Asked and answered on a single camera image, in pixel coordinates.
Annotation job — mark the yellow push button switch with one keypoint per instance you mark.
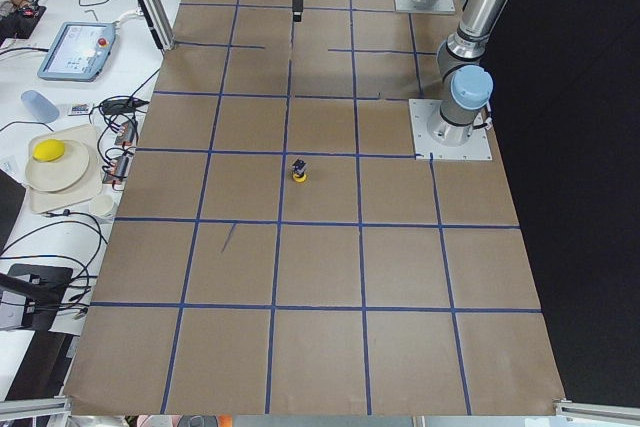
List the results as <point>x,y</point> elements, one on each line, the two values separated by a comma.
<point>298,173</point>

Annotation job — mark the teach pendant near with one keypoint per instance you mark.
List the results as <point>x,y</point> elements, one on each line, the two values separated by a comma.
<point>79,52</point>

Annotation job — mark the small remote control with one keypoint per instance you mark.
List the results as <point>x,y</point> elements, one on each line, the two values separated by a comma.
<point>80,109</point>

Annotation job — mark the translucent blue cup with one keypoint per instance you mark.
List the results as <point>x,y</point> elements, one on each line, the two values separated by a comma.
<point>40,107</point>

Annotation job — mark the beige square tray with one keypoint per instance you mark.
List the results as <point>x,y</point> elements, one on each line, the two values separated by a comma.
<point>89,185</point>

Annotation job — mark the white paper cup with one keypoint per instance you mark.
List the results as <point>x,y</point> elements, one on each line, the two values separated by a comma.
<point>103,207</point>

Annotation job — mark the yellow lemon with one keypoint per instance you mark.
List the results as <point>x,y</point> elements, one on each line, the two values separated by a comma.
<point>49,150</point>

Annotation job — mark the beige round plate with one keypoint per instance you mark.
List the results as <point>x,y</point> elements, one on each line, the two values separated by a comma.
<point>60,174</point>

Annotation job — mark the black device bottom left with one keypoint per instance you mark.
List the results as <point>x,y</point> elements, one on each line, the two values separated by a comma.
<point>31,296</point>

